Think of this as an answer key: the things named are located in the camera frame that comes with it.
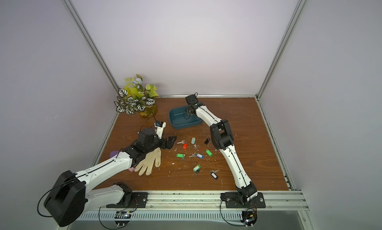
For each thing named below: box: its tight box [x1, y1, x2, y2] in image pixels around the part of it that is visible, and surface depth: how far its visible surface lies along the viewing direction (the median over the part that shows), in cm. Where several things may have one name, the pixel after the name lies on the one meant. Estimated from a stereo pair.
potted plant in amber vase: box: [113, 73, 160, 119], surface depth 92 cm
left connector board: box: [114, 211, 132, 227], surface depth 73 cm
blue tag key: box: [188, 152, 205, 159], surface depth 90 cm
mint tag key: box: [191, 137, 199, 152], surface depth 97 cm
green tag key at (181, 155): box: [176, 153, 186, 160], surface depth 91 cm
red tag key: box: [177, 139, 188, 151], surface depth 94 cm
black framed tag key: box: [208, 169, 220, 180], surface depth 83 cm
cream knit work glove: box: [134, 147, 162, 176], surface depth 87 cm
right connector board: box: [239, 210, 258, 229], surface depth 71 cm
